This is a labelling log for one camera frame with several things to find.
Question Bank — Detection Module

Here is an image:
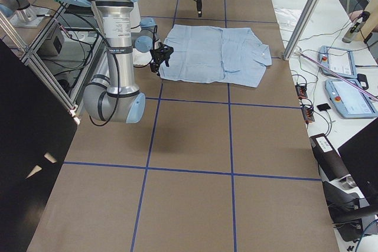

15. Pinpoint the orange circuit board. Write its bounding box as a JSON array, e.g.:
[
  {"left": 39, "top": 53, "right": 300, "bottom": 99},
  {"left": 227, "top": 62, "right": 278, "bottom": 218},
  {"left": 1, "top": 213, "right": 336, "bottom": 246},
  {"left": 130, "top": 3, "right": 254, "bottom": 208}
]
[
  {"left": 301, "top": 105, "right": 315, "bottom": 124},
  {"left": 295, "top": 84, "right": 308, "bottom": 99}
]

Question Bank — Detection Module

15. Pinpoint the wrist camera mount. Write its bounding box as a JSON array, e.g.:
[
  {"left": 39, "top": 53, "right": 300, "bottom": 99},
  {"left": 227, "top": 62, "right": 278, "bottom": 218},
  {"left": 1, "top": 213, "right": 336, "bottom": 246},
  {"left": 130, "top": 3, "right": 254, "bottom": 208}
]
[{"left": 150, "top": 42, "right": 174, "bottom": 62}]

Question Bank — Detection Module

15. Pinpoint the black monitor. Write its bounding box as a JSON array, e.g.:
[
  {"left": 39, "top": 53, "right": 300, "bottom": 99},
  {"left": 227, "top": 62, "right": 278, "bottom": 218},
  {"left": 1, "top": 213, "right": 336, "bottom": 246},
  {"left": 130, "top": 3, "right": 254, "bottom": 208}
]
[{"left": 338, "top": 119, "right": 377, "bottom": 205}]

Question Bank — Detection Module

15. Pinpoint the light blue button shirt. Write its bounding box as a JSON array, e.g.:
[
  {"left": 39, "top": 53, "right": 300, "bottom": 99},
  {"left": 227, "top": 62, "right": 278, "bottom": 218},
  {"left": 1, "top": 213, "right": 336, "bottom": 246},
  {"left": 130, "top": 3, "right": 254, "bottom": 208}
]
[{"left": 159, "top": 25, "right": 272, "bottom": 87}]

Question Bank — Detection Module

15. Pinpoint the aluminium frame post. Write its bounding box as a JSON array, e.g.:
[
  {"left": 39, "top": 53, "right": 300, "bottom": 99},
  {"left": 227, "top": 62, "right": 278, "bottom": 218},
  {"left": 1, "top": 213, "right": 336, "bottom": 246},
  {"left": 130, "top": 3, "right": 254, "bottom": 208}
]
[{"left": 282, "top": 0, "right": 319, "bottom": 61}]

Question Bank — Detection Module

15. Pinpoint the clear plastic bag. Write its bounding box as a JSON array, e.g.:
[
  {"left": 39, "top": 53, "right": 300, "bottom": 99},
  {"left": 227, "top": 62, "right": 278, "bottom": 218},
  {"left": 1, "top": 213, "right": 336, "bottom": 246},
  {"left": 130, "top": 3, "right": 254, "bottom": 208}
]
[{"left": 274, "top": 6, "right": 302, "bottom": 32}]

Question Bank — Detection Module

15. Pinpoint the lower teach pendant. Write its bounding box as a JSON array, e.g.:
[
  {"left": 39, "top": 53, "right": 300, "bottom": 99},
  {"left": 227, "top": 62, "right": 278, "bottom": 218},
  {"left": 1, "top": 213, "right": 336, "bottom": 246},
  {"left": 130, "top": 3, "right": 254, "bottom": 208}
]
[{"left": 324, "top": 79, "right": 377, "bottom": 119}]

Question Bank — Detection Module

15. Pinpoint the white pedestal column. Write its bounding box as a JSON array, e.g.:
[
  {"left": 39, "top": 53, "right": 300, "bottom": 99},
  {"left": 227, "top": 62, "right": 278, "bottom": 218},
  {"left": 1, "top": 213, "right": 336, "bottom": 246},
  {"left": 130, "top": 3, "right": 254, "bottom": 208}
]
[{"left": 130, "top": 2, "right": 157, "bottom": 68}]

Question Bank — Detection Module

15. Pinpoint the upper teach pendant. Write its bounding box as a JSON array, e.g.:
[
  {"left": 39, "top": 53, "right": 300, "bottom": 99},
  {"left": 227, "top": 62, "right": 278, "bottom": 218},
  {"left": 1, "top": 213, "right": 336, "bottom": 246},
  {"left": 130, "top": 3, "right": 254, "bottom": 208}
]
[{"left": 319, "top": 45, "right": 357, "bottom": 78}]

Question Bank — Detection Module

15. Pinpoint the small black device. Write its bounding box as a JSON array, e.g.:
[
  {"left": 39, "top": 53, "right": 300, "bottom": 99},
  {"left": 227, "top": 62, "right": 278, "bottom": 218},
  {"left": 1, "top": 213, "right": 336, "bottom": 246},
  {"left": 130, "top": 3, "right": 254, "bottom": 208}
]
[{"left": 317, "top": 103, "right": 331, "bottom": 112}]

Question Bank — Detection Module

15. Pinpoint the reacher grabber stick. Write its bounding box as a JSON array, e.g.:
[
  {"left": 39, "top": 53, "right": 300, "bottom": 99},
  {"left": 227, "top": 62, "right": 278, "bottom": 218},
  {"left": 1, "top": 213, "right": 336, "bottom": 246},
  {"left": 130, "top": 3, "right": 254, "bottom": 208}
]
[{"left": 296, "top": 52, "right": 377, "bottom": 102}]

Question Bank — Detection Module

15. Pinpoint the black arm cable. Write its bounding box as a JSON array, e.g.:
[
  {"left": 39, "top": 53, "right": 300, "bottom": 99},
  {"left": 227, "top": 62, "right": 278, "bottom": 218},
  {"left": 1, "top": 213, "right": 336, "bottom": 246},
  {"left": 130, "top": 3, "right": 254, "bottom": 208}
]
[{"left": 43, "top": 0, "right": 162, "bottom": 127}]

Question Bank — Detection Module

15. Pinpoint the grey control box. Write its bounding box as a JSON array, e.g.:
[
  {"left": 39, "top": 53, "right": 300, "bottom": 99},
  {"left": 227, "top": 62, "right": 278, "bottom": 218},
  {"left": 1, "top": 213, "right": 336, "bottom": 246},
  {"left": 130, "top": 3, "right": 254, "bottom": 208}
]
[{"left": 37, "top": 25, "right": 64, "bottom": 57}]

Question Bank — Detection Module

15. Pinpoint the spare robot base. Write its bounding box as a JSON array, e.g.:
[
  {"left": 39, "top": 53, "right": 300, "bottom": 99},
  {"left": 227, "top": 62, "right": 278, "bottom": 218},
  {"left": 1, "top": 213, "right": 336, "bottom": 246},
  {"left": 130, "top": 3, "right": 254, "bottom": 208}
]
[{"left": 1, "top": 0, "right": 51, "bottom": 28}]

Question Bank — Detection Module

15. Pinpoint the teach pendant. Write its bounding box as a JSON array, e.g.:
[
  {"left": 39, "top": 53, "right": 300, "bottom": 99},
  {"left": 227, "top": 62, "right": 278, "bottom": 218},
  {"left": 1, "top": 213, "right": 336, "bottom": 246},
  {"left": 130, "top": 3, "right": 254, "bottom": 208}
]
[
  {"left": 324, "top": 79, "right": 377, "bottom": 119},
  {"left": 319, "top": 45, "right": 357, "bottom": 78}
]

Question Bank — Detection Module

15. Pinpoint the black roll with label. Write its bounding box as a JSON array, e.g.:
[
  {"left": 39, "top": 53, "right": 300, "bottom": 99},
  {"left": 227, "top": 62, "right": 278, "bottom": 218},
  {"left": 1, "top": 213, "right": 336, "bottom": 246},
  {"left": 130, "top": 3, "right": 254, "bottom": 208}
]
[{"left": 309, "top": 133, "right": 350, "bottom": 181}]

